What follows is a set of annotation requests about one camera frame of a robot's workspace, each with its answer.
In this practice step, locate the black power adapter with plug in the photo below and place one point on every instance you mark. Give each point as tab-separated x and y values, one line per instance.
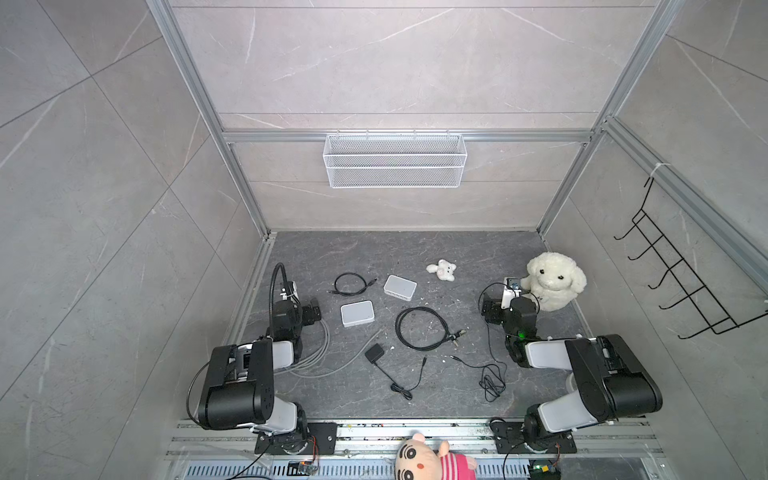
492	378

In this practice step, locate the small white plush toy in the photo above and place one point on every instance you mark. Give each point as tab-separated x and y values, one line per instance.
443	269

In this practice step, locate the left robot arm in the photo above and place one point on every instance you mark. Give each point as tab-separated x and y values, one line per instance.
238	381

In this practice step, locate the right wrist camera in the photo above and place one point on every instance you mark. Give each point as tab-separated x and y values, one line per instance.
512	290

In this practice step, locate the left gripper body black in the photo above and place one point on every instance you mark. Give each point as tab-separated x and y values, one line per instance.
310	312

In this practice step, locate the white network switch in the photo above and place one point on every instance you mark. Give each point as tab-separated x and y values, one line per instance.
399	287
357	313

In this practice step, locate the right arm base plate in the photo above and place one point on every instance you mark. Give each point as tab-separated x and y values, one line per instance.
525	437

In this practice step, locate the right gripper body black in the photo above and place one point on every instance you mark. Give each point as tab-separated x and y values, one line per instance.
492	309

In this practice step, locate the black wire hook rack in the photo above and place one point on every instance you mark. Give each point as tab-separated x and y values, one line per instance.
678	271

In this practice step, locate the large white plush dog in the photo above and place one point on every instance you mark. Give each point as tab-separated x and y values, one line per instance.
553	281

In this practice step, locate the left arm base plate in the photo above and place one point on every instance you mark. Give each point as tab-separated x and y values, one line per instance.
315	438

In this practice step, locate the white wire mesh basket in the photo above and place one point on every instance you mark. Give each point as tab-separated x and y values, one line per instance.
382	161

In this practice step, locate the pink striped cartoon doll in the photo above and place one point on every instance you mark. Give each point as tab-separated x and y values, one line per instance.
416	460

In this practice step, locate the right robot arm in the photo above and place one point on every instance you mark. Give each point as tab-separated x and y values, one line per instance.
606	381

